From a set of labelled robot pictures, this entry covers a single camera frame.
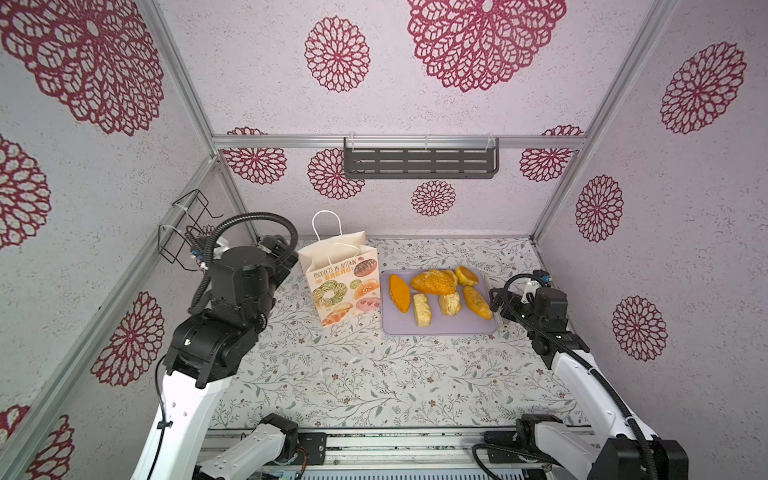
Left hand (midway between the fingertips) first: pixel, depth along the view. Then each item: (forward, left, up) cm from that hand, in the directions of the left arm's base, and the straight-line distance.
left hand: (274, 257), depth 60 cm
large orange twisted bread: (+16, -39, -32) cm, 53 cm away
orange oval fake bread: (+18, -28, -39) cm, 51 cm away
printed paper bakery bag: (+12, -11, -21) cm, 26 cm away
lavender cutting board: (+8, -49, -42) cm, 65 cm away
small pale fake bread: (+10, -43, -34) cm, 56 cm away
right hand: (+7, -56, -24) cm, 61 cm away
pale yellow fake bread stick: (+9, -35, -36) cm, 51 cm away
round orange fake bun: (+22, -51, -37) cm, 66 cm away
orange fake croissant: (+12, -53, -37) cm, 66 cm away
